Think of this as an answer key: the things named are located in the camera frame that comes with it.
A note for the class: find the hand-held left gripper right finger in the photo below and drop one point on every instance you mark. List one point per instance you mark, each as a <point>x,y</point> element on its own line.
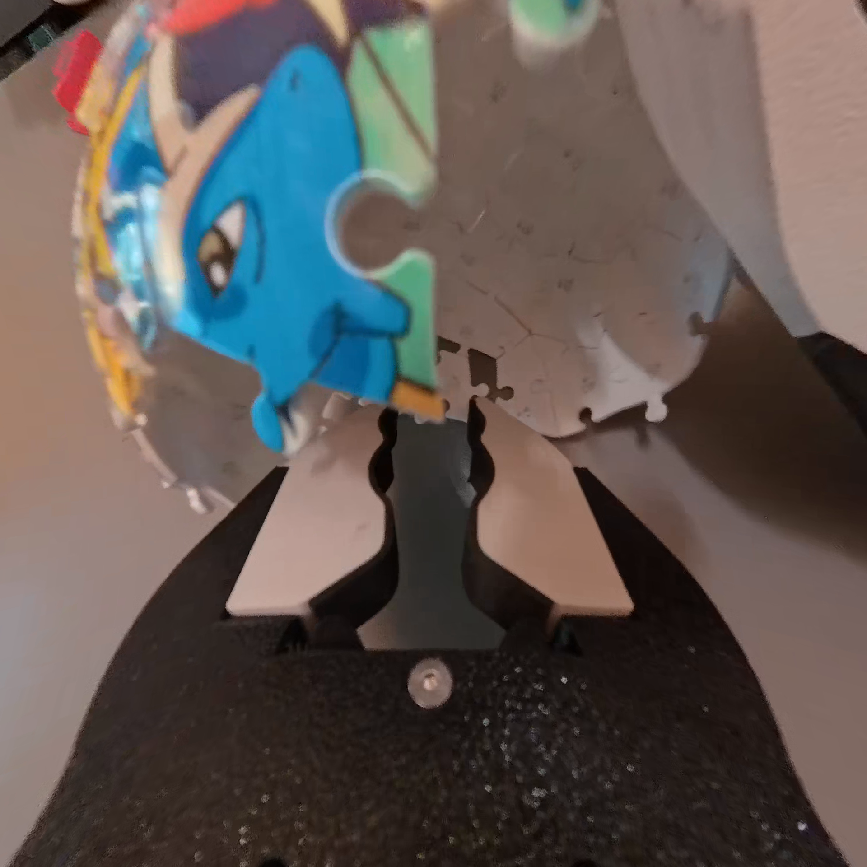
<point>548,542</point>

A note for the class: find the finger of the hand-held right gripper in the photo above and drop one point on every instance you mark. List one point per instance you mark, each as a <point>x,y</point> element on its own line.
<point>779,135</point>

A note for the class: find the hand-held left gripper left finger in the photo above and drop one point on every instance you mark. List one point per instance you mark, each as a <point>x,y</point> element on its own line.
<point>311,542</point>

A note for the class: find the colourful puzzle ball shell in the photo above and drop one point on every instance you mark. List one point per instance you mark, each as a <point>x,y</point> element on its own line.
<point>542,237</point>

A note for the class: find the small red plastic piece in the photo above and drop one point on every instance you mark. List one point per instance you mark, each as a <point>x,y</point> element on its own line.
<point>78,74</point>

